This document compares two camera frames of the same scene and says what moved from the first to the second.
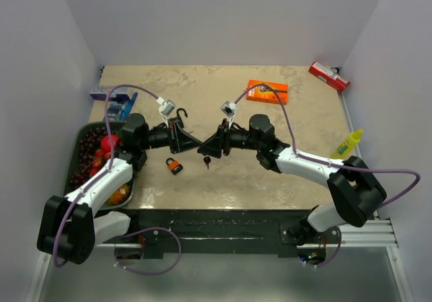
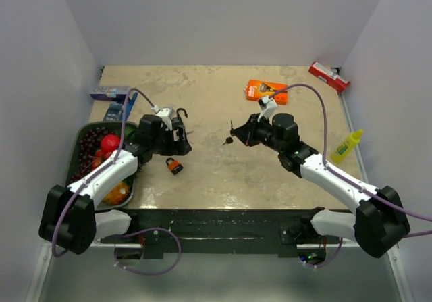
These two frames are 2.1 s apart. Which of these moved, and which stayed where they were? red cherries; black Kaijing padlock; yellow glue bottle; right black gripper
Moved: right black gripper
Stayed: yellow glue bottle; red cherries; black Kaijing padlock
